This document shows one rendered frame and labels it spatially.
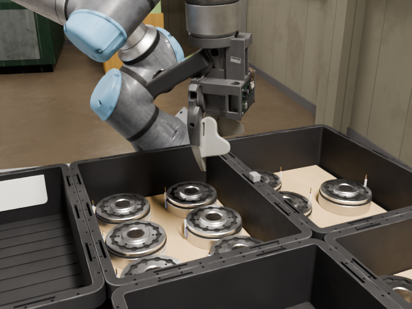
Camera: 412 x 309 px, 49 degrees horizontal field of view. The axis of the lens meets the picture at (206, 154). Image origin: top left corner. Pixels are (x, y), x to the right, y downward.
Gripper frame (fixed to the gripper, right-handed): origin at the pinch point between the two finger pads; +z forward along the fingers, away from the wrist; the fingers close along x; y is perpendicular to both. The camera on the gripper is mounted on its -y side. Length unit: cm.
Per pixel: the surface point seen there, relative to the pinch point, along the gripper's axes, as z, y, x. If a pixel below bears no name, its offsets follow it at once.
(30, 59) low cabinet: 125, -385, 356
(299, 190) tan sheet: 19.9, 11.4, 23.8
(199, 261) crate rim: 4.8, 6.5, -18.6
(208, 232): 13.5, 1.1, -3.1
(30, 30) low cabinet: 91, -380, 363
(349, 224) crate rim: 6.8, 23.5, -2.1
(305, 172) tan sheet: 21.0, 10.8, 33.2
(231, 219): 14.2, 3.4, 2.3
